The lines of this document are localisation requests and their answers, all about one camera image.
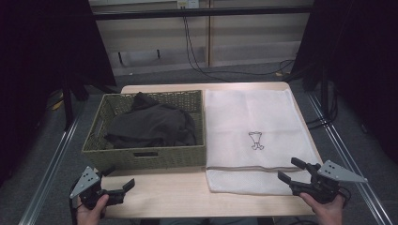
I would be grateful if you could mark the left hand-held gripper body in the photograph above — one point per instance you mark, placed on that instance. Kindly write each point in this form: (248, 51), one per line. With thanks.
(89, 186)

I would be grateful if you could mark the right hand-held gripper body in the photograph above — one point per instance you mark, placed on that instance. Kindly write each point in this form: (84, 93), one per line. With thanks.
(328, 181)

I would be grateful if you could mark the green woven basket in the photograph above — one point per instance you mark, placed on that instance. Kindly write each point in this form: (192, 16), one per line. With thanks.
(144, 156)

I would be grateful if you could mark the white cloth with print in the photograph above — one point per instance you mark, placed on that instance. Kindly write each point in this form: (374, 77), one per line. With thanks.
(250, 125)

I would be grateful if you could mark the dark cloth garment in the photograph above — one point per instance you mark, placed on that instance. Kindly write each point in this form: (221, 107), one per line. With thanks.
(153, 125)

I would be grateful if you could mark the person's left hand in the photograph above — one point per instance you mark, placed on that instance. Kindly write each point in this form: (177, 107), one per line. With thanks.
(90, 212)

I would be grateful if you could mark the person's right hand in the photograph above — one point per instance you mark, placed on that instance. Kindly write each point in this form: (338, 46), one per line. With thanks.
(325, 212)

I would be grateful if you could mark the black stand leg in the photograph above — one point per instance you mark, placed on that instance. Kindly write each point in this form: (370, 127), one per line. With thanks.
(67, 106)

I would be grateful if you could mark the black curtain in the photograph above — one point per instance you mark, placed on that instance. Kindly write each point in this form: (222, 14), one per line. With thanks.
(359, 62)
(40, 62)

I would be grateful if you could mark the black horizontal bar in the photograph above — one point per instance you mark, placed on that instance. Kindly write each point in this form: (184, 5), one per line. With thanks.
(200, 12)

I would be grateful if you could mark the metal floor rail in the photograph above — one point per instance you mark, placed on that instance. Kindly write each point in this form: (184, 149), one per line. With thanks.
(47, 175)
(344, 150)

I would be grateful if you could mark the white wall outlet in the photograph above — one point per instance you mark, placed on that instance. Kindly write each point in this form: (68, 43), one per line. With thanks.
(188, 3)

